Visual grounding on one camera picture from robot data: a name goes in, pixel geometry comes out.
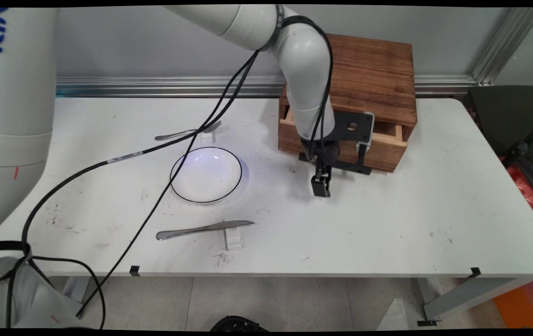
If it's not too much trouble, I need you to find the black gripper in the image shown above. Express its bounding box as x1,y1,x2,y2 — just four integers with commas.
300,137,341,198

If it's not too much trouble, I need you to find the wooden drawer with black handle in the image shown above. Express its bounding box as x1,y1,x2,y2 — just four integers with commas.
278,106,408,176

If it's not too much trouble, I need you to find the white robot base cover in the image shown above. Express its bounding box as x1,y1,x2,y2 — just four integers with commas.
0,256,87,329

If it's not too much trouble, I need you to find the white plate with black rim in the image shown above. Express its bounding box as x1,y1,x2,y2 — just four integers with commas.
170,147,242,204

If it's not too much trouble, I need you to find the brown wooden drawer cabinet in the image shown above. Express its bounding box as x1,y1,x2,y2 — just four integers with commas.
278,32,417,140

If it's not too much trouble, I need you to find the silver table knife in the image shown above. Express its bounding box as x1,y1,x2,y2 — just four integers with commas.
156,220,255,241

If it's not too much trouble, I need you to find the silver fork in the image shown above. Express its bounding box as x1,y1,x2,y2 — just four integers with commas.
155,120,223,141

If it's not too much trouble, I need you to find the white triangular board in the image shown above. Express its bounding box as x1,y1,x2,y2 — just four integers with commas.
376,299,409,331

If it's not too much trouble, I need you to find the black round object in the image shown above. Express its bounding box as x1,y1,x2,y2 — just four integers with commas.
209,316,270,332

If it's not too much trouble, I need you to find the grey table leg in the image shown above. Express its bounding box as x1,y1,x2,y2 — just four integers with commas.
417,278,533,327

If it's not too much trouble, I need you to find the black chair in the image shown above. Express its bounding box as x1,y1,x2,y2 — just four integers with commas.
468,85,533,165

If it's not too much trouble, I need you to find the red plastic bag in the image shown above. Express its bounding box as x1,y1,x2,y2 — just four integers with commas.
499,156,533,234

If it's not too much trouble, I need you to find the orange box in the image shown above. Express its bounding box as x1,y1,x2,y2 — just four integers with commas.
492,278,533,329

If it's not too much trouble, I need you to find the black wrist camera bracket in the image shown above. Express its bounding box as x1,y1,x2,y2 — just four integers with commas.
333,111,375,162

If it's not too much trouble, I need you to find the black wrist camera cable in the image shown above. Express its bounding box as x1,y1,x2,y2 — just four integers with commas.
275,15,335,161

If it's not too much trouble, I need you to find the thin black cable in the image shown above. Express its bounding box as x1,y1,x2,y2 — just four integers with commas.
76,50,262,320

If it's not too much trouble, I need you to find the horizontal aluminium frame rail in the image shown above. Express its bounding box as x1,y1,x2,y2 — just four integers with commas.
55,75,478,98

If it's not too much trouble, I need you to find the black cable with white label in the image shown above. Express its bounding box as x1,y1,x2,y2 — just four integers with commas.
0,49,260,255

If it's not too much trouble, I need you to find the slanted aluminium frame post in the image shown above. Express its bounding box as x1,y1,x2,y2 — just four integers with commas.
471,7,533,86

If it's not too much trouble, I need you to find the black cable with metal connector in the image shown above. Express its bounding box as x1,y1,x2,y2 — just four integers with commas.
0,242,107,329

